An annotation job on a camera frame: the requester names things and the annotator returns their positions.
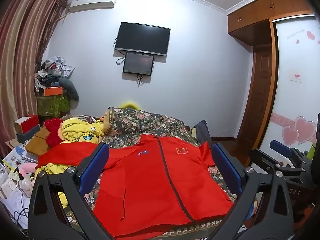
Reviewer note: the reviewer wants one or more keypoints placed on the striped bedsheet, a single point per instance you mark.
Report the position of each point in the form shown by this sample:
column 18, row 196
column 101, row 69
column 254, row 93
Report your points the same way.
column 83, row 117

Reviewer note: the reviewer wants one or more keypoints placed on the dark blue bag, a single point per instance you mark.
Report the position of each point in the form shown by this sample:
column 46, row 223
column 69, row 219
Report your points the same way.
column 202, row 132

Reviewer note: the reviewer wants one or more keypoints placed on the red zip jacket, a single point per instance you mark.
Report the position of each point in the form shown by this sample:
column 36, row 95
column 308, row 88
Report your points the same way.
column 150, row 180

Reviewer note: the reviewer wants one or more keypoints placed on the pale yellow pad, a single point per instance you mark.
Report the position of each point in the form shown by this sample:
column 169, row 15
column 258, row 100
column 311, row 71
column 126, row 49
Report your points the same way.
column 192, row 133

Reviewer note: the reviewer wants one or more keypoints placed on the yellow round thing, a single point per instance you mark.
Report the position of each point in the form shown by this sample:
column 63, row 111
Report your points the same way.
column 130, row 104

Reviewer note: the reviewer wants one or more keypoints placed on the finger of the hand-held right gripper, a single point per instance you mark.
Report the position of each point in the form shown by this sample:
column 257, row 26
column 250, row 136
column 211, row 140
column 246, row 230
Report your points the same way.
column 280, row 146
column 265, row 159

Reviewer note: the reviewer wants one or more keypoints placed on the brown cardboard box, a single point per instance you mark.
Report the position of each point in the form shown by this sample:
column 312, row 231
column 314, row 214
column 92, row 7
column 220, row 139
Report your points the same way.
column 37, row 143

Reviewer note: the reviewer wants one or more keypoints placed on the pile of clothes and bags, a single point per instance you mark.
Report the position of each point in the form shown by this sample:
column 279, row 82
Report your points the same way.
column 52, row 67

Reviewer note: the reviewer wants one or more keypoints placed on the pink plush toy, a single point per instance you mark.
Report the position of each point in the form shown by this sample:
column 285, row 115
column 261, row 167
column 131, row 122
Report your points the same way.
column 26, row 169

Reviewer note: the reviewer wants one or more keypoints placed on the black wall television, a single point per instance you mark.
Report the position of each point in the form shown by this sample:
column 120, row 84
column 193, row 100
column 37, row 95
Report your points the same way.
column 142, row 38

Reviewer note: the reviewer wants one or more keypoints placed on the pile of books and papers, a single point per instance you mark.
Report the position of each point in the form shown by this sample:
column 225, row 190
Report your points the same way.
column 12, row 160

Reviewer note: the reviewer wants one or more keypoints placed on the grey box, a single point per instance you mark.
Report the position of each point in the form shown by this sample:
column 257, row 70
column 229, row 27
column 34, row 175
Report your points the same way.
column 27, row 135

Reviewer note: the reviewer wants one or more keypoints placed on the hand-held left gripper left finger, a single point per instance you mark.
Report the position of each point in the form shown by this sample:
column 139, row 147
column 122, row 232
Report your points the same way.
column 96, row 160

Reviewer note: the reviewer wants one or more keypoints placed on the dark floral blanket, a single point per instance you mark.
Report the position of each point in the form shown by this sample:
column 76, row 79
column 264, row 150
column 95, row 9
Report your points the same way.
column 150, row 122

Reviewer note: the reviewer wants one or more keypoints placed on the yellow cartoon print blanket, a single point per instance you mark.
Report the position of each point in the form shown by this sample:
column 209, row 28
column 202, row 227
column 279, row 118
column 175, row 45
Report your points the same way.
column 75, row 132

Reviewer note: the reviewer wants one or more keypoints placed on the dark brown box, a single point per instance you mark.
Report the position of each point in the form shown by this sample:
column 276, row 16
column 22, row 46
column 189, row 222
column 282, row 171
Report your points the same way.
column 301, row 202

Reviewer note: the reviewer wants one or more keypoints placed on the red plush toy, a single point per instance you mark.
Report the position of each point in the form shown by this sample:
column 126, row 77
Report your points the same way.
column 52, row 135

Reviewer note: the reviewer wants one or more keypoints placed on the green bottle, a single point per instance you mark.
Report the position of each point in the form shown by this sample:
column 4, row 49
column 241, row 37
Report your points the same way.
column 310, row 151

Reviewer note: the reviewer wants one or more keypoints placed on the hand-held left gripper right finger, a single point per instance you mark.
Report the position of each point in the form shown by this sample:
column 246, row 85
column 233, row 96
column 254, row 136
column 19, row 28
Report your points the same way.
column 226, row 166

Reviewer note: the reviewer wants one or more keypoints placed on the grey pillow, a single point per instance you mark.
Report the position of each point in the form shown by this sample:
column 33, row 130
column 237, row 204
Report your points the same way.
column 71, row 92

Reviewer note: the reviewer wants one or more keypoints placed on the brown wooden wardrobe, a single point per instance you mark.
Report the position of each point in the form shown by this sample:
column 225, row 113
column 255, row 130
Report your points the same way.
column 255, row 12

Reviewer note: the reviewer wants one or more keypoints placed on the small black wall monitor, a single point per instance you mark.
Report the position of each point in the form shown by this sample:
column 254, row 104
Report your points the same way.
column 137, row 63

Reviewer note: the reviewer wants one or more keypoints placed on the white air conditioner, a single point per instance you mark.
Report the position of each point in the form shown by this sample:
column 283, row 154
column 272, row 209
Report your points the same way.
column 92, row 1

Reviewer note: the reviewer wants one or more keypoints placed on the striped brown curtain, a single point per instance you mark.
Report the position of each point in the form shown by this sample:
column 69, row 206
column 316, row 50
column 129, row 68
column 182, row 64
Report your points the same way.
column 22, row 55

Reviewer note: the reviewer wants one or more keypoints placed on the orange box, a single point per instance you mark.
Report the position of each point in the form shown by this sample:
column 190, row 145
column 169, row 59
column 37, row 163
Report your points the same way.
column 53, row 91

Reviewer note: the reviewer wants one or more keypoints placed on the green cloth covered cabinet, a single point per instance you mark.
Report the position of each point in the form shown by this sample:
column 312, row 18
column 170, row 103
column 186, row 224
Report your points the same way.
column 51, row 106

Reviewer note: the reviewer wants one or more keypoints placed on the red white box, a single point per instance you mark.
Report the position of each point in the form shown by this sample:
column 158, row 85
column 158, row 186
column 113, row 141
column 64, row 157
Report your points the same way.
column 26, row 124

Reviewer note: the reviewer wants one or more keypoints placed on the white red label sticker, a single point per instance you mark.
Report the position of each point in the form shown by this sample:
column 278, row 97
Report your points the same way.
column 296, row 77

